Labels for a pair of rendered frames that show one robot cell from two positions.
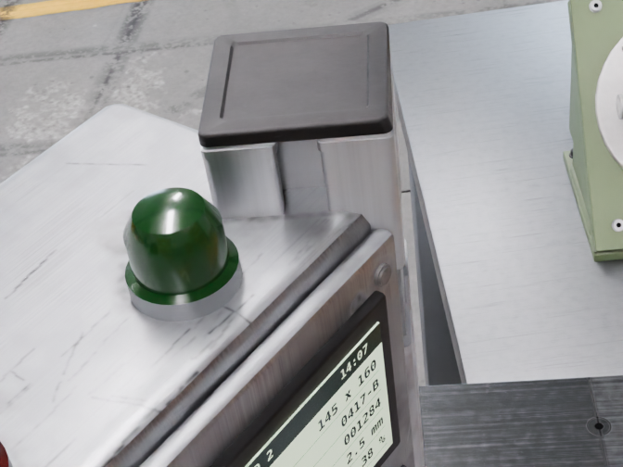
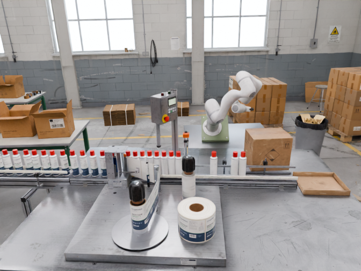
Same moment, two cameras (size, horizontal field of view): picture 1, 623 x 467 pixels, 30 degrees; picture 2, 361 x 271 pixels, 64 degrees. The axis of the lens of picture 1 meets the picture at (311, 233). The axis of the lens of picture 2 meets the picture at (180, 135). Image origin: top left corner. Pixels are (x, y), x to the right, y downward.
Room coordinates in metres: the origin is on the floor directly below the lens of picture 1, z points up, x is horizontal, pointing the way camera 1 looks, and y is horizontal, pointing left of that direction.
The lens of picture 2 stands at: (-1.77, 0.05, 1.92)
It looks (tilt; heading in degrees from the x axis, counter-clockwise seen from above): 21 degrees down; 357
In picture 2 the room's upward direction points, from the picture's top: 1 degrees counter-clockwise
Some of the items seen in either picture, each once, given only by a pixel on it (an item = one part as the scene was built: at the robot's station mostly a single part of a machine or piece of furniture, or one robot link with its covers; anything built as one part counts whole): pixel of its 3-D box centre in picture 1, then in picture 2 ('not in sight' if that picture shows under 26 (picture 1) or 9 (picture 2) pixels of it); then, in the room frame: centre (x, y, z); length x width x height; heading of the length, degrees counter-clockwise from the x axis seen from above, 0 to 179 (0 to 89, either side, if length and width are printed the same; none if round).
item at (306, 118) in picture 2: not in sight; (312, 126); (2.11, -2.08, 0.50); 0.42 x 0.41 x 0.28; 89
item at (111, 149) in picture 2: not in sight; (116, 149); (0.05, 0.41, 1.14); 0.14 x 0.11 x 0.01; 83
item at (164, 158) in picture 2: not in sight; (164, 164); (0.10, 0.08, 0.98); 0.05 x 0.05 x 0.20
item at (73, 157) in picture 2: not in sight; (74, 163); (0.19, 0.75, 0.98); 0.05 x 0.05 x 0.20
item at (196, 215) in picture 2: not in sight; (196, 219); (-0.50, -0.08, 0.95); 0.20 x 0.20 x 0.14
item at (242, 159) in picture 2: not in sight; (242, 165); (0.04, -0.47, 0.98); 0.05 x 0.05 x 0.20
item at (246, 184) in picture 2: not in sight; (180, 179); (0.09, -0.03, 0.85); 1.65 x 0.11 x 0.05; 83
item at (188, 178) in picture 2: not in sight; (188, 178); (-0.20, -0.07, 1.03); 0.09 x 0.09 x 0.30
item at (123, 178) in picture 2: not in sight; (118, 165); (0.05, 0.40, 1.01); 0.14 x 0.13 x 0.26; 83
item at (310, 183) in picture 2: not in sight; (319, 183); (-0.03, -1.02, 0.85); 0.30 x 0.26 x 0.04; 83
